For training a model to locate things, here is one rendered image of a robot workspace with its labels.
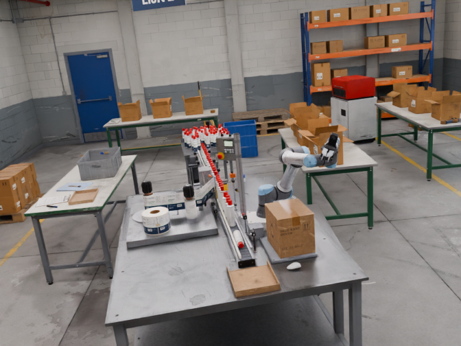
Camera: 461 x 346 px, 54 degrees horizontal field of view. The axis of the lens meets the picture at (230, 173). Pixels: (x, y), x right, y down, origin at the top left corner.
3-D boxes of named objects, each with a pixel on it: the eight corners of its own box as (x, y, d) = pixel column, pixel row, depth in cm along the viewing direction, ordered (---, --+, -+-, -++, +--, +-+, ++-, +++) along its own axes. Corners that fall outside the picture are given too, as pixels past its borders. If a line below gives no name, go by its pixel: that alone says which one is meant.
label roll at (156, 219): (172, 232, 336) (169, 213, 332) (145, 237, 332) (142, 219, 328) (169, 222, 355) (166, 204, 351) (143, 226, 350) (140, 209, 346)
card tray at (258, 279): (227, 271, 283) (226, 266, 281) (267, 265, 286) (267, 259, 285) (235, 297, 254) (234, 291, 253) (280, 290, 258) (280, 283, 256)
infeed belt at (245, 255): (209, 186, 442) (208, 182, 440) (217, 185, 443) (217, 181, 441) (240, 266, 285) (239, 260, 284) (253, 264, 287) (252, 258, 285)
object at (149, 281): (127, 198, 442) (126, 195, 441) (276, 176, 461) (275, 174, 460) (105, 327, 243) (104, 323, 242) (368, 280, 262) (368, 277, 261)
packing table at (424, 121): (374, 145, 841) (374, 103, 818) (417, 141, 841) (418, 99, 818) (426, 182, 631) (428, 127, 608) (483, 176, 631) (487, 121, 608)
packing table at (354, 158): (280, 177, 714) (277, 128, 691) (331, 172, 713) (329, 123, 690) (306, 237, 503) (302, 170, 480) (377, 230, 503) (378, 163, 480)
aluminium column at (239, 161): (240, 213, 372) (232, 133, 352) (245, 211, 373) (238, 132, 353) (241, 215, 368) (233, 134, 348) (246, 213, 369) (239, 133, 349)
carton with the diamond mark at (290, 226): (267, 239, 316) (264, 203, 308) (300, 233, 320) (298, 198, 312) (280, 259, 288) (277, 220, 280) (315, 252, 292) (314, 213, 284)
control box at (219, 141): (223, 156, 370) (220, 134, 365) (241, 157, 363) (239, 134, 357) (217, 160, 362) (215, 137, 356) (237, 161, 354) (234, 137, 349)
